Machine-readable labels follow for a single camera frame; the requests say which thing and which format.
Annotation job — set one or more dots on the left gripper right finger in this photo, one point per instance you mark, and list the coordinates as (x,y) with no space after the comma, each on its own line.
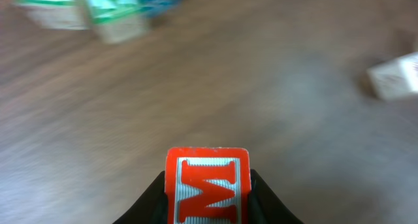
(264,207)

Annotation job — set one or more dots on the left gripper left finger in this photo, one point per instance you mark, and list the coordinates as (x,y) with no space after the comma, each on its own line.
(151,207)

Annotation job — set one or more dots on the red M letter block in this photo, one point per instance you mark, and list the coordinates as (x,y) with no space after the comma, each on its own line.
(207,185)

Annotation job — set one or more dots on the red picture block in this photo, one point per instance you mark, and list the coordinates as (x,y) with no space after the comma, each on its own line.
(396,78)

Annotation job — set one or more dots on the green F letter block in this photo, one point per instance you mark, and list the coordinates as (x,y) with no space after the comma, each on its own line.
(117,21)

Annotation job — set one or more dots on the blue side picture block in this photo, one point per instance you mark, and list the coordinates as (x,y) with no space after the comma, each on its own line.
(160,0)

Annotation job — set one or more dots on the green J letter block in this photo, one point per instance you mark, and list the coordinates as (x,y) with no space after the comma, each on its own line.
(55,14)

